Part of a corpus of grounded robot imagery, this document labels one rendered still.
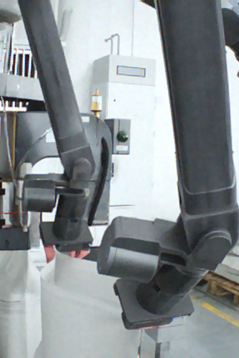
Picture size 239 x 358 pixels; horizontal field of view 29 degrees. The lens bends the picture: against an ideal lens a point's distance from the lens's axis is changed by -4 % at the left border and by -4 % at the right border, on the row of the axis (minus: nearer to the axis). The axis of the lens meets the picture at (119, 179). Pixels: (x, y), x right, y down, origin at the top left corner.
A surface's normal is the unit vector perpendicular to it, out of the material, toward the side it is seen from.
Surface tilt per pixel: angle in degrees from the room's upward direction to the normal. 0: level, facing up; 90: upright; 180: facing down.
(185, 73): 120
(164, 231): 32
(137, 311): 44
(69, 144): 103
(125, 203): 90
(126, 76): 90
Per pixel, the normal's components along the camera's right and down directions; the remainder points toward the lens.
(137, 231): 0.24, -0.81
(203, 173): -0.04, 0.42
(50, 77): 0.21, 0.31
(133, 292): 0.32, -0.65
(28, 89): 0.88, 0.07
